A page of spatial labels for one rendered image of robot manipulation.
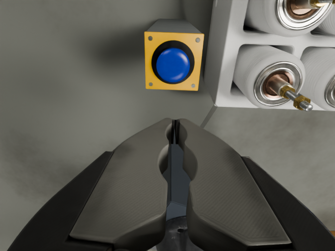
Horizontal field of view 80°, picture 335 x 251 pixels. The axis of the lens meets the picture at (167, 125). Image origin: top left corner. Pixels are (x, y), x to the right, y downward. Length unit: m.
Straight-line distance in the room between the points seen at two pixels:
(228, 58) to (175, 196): 0.29
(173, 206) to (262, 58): 0.32
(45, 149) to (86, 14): 0.49
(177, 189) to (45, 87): 0.49
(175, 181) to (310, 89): 0.32
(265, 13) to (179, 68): 0.16
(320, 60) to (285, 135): 0.38
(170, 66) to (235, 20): 0.19
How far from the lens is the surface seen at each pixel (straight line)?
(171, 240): 0.46
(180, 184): 0.48
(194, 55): 0.26
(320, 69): 0.43
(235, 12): 0.40
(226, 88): 0.43
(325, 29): 0.48
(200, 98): 0.62
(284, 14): 0.35
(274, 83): 0.36
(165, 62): 0.25
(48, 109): 0.74
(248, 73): 0.37
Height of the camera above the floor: 0.57
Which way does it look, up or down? 59 degrees down
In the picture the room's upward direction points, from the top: 178 degrees counter-clockwise
